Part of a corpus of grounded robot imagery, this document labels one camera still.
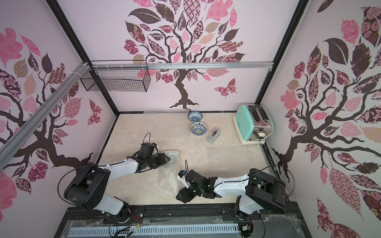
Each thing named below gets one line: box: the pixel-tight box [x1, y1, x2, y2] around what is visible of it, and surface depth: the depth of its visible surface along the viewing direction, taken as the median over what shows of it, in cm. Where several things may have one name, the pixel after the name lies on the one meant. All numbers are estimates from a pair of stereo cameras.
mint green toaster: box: [232, 103, 273, 146], surface depth 97 cm
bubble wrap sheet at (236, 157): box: [206, 144, 270, 171], surface depth 97 cm
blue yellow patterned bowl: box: [190, 121, 208, 136], surface depth 109 cm
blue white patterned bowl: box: [187, 111, 203, 123], surface depth 116 cm
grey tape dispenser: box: [206, 127, 220, 144], surface depth 105 cm
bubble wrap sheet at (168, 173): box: [158, 150, 181, 196], surface depth 85 cm
